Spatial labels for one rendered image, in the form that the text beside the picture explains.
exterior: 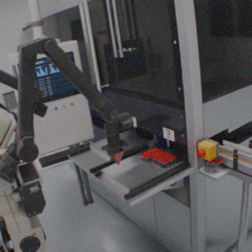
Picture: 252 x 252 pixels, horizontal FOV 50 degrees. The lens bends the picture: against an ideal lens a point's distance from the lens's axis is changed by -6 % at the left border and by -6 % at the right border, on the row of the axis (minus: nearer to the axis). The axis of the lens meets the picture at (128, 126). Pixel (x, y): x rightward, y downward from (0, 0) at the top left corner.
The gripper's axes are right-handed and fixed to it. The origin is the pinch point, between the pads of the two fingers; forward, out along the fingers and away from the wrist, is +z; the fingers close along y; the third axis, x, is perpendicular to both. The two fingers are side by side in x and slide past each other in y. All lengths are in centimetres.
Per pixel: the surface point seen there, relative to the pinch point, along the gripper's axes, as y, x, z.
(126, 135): 38, 53, 16
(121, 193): -2.9, -2.6, 14.3
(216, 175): 37.7, -24.5, 15.0
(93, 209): 22, 112, 104
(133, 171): 12.8, 9.6, 14.5
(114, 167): 7.1, 19.0, 13.3
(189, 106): 36.7, -10.5, -17.4
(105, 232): 14, 74, 103
